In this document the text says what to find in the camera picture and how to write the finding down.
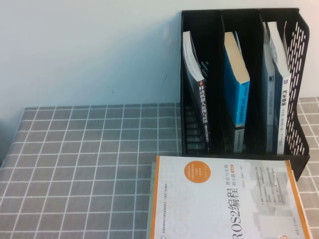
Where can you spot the white orange ROS2 book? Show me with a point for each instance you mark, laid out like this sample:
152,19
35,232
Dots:
211,211

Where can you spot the blue book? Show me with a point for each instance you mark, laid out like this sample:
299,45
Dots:
234,82

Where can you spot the grey-blue book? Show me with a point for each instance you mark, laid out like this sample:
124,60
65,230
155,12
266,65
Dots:
270,99

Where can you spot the black perforated book stand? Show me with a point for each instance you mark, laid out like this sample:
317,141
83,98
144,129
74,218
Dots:
302,164

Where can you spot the grey checked tablecloth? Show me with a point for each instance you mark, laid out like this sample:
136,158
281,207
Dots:
74,161

